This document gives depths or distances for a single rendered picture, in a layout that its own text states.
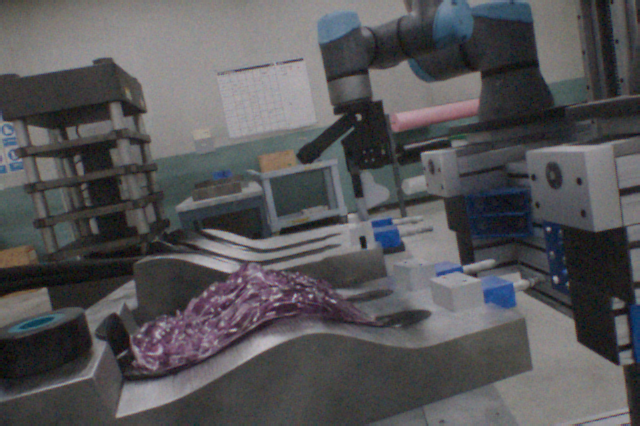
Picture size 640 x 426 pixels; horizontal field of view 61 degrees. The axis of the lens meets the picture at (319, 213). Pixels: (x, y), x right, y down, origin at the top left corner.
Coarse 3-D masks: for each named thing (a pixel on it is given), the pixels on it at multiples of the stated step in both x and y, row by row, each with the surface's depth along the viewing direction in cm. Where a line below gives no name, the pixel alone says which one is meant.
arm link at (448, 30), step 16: (416, 0) 91; (432, 0) 89; (448, 0) 88; (464, 0) 89; (416, 16) 91; (432, 16) 88; (448, 16) 86; (464, 16) 88; (400, 32) 93; (416, 32) 91; (432, 32) 89; (448, 32) 88; (464, 32) 88; (416, 48) 92; (432, 48) 92; (448, 48) 92
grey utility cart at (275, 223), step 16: (336, 160) 667; (256, 176) 668; (272, 176) 647; (336, 176) 670; (336, 192) 672; (272, 208) 652; (336, 208) 672; (272, 224) 651; (288, 224) 656; (336, 224) 718
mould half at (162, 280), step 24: (192, 240) 95; (240, 240) 104; (288, 240) 106; (336, 240) 92; (144, 264) 82; (168, 264) 81; (192, 264) 81; (216, 264) 83; (288, 264) 82; (312, 264) 81; (336, 264) 80; (360, 264) 80; (384, 264) 80; (120, 288) 103; (144, 288) 82; (168, 288) 82; (192, 288) 82; (336, 288) 81; (144, 312) 83; (168, 312) 82
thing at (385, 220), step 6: (348, 216) 97; (354, 216) 95; (378, 216) 99; (384, 216) 98; (390, 216) 96; (414, 216) 97; (420, 216) 96; (354, 222) 95; (360, 222) 95; (372, 222) 95; (378, 222) 95; (384, 222) 95; (390, 222) 95; (396, 222) 96; (402, 222) 96; (408, 222) 96; (414, 222) 96; (372, 228) 95
